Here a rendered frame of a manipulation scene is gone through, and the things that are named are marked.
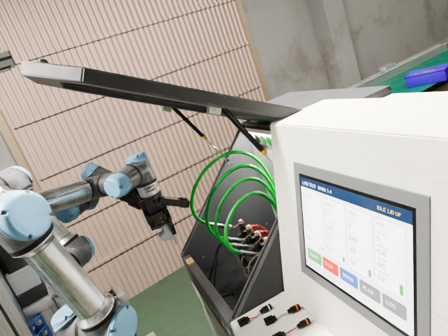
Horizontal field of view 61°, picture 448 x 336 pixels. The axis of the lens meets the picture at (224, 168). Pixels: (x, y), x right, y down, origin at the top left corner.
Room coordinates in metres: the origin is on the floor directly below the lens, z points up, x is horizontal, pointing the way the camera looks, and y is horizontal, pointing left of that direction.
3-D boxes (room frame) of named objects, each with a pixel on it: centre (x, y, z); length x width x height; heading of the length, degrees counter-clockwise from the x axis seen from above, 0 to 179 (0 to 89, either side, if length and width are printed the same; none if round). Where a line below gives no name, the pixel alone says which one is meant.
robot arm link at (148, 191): (1.30, 0.27, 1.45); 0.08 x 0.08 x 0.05
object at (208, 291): (1.44, 0.24, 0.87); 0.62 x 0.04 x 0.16; 16
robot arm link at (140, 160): (1.30, 0.28, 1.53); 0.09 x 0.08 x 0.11; 151
